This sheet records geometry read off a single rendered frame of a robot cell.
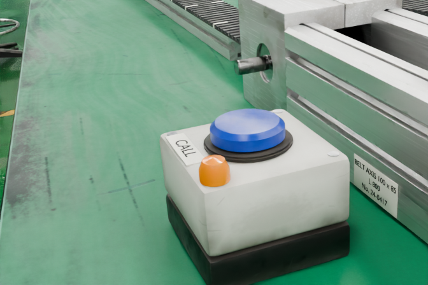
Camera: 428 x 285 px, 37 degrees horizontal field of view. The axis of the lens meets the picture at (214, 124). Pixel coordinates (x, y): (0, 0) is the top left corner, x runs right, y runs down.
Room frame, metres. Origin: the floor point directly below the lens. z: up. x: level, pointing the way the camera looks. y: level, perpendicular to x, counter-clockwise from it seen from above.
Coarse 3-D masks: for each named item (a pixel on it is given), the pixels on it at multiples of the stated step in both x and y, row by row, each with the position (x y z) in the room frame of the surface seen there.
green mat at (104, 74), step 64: (64, 0) 1.05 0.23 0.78; (128, 0) 1.01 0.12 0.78; (64, 64) 0.69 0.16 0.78; (128, 64) 0.67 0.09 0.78; (192, 64) 0.65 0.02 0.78; (64, 128) 0.50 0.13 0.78; (128, 128) 0.49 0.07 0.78; (64, 192) 0.39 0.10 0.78; (128, 192) 0.38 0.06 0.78; (0, 256) 0.31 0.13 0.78; (64, 256) 0.31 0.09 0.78; (128, 256) 0.30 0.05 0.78; (384, 256) 0.29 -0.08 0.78
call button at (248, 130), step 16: (240, 112) 0.33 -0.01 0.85; (256, 112) 0.32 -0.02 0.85; (224, 128) 0.31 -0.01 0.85; (240, 128) 0.30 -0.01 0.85; (256, 128) 0.30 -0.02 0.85; (272, 128) 0.30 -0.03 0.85; (224, 144) 0.30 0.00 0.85; (240, 144) 0.29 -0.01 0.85; (256, 144) 0.29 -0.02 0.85; (272, 144) 0.30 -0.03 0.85
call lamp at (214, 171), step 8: (208, 160) 0.27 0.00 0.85; (216, 160) 0.27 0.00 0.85; (224, 160) 0.27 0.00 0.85; (200, 168) 0.27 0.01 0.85; (208, 168) 0.27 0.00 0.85; (216, 168) 0.27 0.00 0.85; (224, 168) 0.27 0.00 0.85; (200, 176) 0.27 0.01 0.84; (208, 176) 0.27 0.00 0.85; (216, 176) 0.27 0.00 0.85; (224, 176) 0.27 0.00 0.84; (208, 184) 0.27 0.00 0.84; (216, 184) 0.27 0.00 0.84
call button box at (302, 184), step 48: (192, 144) 0.32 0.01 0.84; (288, 144) 0.30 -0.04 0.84; (192, 192) 0.28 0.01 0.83; (240, 192) 0.27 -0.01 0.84; (288, 192) 0.28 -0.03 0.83; (336, 192) 0.28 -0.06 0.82; (192, 240) 0.29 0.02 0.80; (240, 240) 0.27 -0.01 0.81; (288, 240) 0.28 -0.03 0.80; (336, 240) 0.28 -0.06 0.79
